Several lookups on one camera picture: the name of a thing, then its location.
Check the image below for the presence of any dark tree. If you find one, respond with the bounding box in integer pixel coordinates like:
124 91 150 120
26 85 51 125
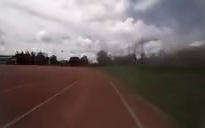
96 50 114 66

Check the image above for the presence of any tall lattice pylon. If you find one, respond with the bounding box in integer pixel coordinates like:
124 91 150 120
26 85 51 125
136 37 148 65

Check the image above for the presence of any red running track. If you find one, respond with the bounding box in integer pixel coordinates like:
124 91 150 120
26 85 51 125
0 64 178 128

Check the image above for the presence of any row of dark trees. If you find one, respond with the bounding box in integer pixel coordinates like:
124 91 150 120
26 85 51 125
10 49 90 67

